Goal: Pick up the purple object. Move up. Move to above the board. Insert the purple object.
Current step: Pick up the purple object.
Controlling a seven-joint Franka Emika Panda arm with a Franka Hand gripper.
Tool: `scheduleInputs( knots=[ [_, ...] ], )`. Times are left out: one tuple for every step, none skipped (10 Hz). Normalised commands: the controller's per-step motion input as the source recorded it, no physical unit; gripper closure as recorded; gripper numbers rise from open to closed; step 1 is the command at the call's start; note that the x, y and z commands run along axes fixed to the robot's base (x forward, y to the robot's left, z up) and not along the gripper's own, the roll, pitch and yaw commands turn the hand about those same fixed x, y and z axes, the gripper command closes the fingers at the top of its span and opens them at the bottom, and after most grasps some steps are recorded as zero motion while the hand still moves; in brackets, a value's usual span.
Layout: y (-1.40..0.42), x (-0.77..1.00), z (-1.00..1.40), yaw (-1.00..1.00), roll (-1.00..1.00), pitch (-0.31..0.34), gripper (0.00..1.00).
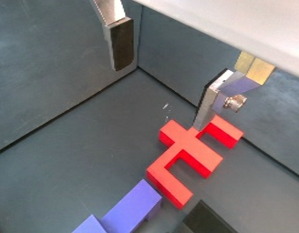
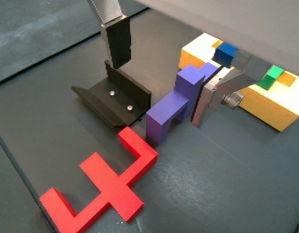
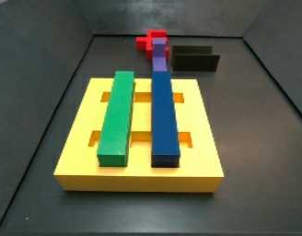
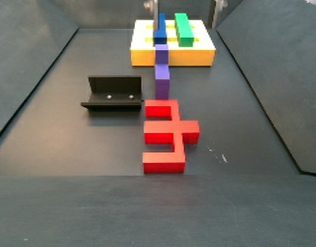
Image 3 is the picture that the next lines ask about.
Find purple comb-shaped block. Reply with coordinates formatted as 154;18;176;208
152;38;166;72

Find yellow slotted board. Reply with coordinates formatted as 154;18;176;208
54;78;224;193

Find blue long block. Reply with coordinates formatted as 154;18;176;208
150;72;181;168

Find green long block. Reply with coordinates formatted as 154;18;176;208
97;71;136;167

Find red comb-shaped block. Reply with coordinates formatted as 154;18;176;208
136;29;166;60

